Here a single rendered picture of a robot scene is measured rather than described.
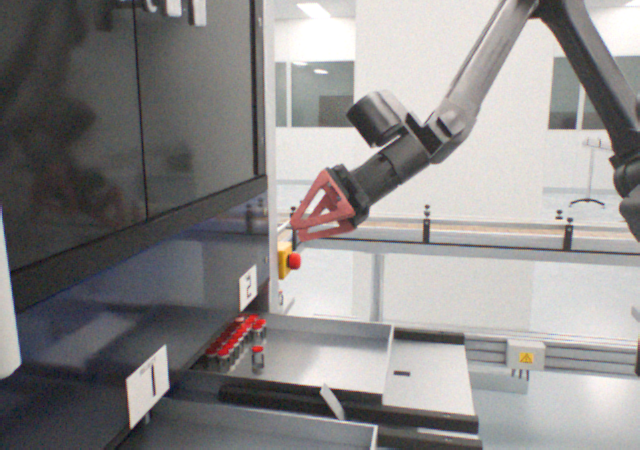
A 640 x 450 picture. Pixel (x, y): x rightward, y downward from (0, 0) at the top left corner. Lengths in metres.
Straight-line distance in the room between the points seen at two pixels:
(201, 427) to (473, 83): 0.65
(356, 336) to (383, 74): 1.51
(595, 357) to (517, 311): 0.62
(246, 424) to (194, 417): 0.08
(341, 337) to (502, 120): 1.53
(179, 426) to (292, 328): 0.36
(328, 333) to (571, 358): 1.15
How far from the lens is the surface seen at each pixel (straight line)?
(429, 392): 0.89
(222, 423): 0.80
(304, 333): 1.06
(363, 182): 0.65
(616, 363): 2.05
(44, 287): 0.48
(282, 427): 0.77
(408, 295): 2.48
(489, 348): 1.94
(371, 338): 1.04
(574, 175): 9.23
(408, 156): 0.67
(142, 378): 0.63
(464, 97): 0.76
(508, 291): 2.49
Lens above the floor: 1.34
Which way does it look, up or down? 11 degrees down
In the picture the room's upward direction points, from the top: straight up
